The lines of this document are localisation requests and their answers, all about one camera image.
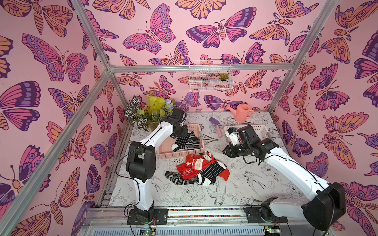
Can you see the black pinstripe sock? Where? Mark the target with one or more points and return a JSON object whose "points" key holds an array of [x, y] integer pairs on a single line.
{"points": [[208, 176]]}

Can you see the small green succulent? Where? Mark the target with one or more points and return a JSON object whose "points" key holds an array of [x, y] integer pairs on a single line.
{"points": [[224, 76]]}

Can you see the white wire wall basket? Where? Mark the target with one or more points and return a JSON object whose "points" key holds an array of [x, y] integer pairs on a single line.
{"points": [[205, 77]]}

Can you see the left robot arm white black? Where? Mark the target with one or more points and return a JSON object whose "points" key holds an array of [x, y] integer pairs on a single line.
{"points": [[141, 162]]}

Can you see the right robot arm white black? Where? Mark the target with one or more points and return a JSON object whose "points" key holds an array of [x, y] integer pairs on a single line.
{"points": [[325, 202]]}

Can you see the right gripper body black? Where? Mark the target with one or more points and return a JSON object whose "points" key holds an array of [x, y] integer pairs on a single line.
{"points": [[234, 150]]}

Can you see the red patterned sock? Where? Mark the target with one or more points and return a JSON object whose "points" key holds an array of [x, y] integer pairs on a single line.
{"points": [[187, 171]]}

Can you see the red bear sock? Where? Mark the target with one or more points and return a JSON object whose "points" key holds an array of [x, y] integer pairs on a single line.
{"points": [[201, 161]]}

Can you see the pink watering can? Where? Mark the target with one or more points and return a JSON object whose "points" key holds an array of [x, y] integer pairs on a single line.
{"points": [[241, 113]]}

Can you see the pink plastic basket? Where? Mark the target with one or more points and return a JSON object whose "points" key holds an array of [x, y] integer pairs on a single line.
{"points": [[165, 151]]}

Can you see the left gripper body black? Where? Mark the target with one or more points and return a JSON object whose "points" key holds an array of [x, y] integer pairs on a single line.
{"points": [[182, 131]]}

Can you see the white plastic basket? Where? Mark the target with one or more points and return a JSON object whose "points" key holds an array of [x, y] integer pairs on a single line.
{"points": [[233, 135]]}

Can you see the artificial plant bouquet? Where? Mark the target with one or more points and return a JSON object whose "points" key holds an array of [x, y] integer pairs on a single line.
{"points": [[148, 115]]}

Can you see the purple pink garden trowel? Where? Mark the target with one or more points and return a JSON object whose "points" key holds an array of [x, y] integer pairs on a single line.
{"points": [[216, 123]]}

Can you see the black white striped sock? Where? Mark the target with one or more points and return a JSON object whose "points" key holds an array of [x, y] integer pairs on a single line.
{"points": [[177, 179], [187, 142]]}

